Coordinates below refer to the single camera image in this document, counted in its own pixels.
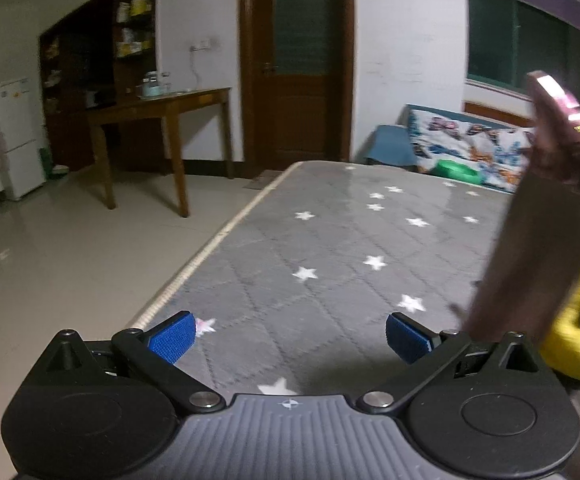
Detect pink metallic thermos bottle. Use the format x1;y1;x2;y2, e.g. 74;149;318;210
462;70;580;341

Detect green plastic container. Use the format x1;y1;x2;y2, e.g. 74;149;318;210
429;159;483;185

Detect grey star-patterned mattress cover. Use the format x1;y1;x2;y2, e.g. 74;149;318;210
136;162;510;396

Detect butterfly-patterned pillow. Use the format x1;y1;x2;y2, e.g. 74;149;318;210
407;104;535;192

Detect blue sofa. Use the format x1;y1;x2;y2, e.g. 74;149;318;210
365;125;417;169

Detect brown wooden side table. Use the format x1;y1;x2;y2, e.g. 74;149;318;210
87;87;236;218

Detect light green electric kettle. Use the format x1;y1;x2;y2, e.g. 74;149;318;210
139;70;162;99

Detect white refrigerator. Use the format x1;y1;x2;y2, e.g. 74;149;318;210
0;78;45;200

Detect dark green window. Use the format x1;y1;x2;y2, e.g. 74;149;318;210
468;0;580;102

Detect dark wooden shelf unit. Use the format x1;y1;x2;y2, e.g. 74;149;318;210
40;0;156;170

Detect brown wooden door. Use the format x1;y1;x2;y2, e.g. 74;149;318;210
239;0;355;172

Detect white wall socket with cable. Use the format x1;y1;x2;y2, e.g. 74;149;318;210
188;37;220;90

